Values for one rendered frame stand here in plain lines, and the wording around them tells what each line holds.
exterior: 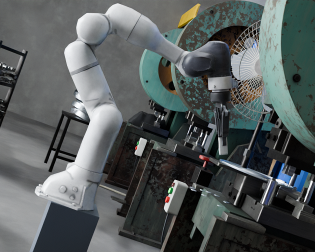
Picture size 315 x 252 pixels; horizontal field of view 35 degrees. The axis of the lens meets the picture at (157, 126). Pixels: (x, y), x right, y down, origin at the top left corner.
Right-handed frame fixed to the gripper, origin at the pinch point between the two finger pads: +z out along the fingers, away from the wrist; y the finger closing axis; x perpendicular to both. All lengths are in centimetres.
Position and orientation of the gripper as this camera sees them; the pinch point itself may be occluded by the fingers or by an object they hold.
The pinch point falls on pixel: (223, 145)
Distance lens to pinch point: 187.4
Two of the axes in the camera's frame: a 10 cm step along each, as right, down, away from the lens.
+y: 1.7, 1.0, -9.8
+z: 0.6, 9.9, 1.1
